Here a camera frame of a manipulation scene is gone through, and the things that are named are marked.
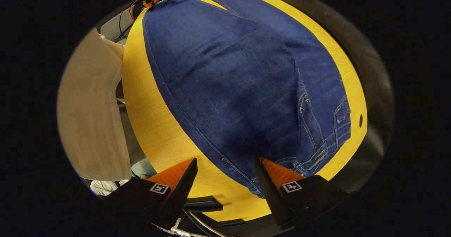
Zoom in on blue denim jeans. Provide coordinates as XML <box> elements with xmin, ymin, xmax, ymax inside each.
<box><xmin>142</xmin><ymin>0</ymin><xmax>352</xmax><ymax>199</ymax></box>

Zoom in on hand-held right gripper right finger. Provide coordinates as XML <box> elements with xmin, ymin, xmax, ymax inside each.
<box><xmin>254</xmin><ymin>156</ymin><xmax>349</xmax><ymax>230</ymax></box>

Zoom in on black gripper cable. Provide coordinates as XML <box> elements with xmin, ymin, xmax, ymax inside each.
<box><xmin>118</xmin><ymin>2</ymin><xmax>141</xmax><ymax>40</ymax></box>

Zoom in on black table edge clip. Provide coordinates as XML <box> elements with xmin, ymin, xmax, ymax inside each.
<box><xmin>183</xmin><ymin>196</ymin><xmax>223</xmax><ymax>212</ymax></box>
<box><xmin>216</xmin><ymin>219</ymin><xmax>246</xmax><ymax>227</ymax></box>

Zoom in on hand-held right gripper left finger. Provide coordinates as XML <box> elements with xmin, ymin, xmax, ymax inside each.
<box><xmin>97</xmin><ymin>157</ymin><xmax>198</xmax><ymax>230</ymax></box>

